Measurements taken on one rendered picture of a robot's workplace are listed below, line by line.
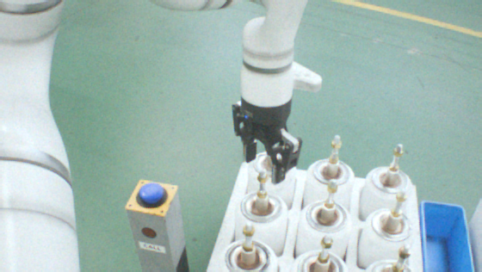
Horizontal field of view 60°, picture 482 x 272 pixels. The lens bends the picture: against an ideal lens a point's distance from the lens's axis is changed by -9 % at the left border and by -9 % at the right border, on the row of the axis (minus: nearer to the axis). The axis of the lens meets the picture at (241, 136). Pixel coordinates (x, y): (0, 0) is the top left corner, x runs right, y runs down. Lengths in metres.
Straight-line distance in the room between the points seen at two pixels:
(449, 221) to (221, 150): 0.66
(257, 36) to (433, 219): 0.70
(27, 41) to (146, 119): 1.10
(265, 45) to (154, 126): 0.90
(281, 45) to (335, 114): 0.93
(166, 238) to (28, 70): 0.46
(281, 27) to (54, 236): 0.40
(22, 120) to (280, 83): 0.40
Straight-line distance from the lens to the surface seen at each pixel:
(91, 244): 1.13
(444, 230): 1.16
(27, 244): 0.24
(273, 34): 0.57
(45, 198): 0.26
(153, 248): 0.81
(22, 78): 0.37
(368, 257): 0.84
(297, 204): 0.92
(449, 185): 1.34
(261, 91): 0.62
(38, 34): 0.40
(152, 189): 0.75
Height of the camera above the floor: 0.85
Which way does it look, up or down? 38 degrees down
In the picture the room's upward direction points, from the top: straight up
